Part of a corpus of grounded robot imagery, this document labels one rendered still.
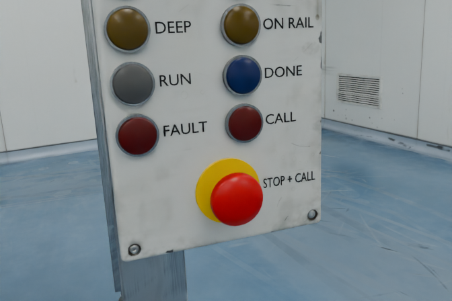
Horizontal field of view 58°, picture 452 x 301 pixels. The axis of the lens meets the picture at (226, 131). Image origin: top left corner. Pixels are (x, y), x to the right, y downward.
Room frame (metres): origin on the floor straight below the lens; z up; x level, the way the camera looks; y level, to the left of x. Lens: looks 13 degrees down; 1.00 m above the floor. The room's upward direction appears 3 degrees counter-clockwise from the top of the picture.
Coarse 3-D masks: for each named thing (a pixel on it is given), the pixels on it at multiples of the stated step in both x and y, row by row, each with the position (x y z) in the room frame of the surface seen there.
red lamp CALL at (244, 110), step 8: (240, 112) 0.30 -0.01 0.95; (248, 112) 0.30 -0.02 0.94; (256, 112) 0.30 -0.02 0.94; (232, 120) 0.30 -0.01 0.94; (240, 120) 0.30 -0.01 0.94; (248, 120) 0.30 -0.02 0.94; (256, 120) 0.30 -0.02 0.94; (232, 128) 0.30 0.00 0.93; (240, 128) 0.30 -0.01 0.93; (248, 128) 0.30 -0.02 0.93; (256, 128) 0.30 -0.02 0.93; (240, 136) 0.30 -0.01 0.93; (248, 136) 0.30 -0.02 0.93
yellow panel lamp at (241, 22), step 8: (240, 8) 0.30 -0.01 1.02; (248, 8) 0.30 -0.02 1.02; (232, 16) 0.30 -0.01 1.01; (240, 16) 0.30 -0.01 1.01; (248, 16) 0.30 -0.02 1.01; (256, 16) 0.30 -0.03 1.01; (224, 24) 0.30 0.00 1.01; (232, 24) 0.30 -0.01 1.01; (240, 24) 0.30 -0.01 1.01; (248, 24) 0.30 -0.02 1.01; (256, 24) 0.30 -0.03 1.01; (232, 32) 0.30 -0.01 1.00; (240, 32) 0.30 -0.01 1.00; (248, 32) 0.30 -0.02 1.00; (256, 32) 0.30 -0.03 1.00; (232, 40) 0.30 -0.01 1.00; (240, 40) 0.30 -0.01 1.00; (248, 40) 0.30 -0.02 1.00
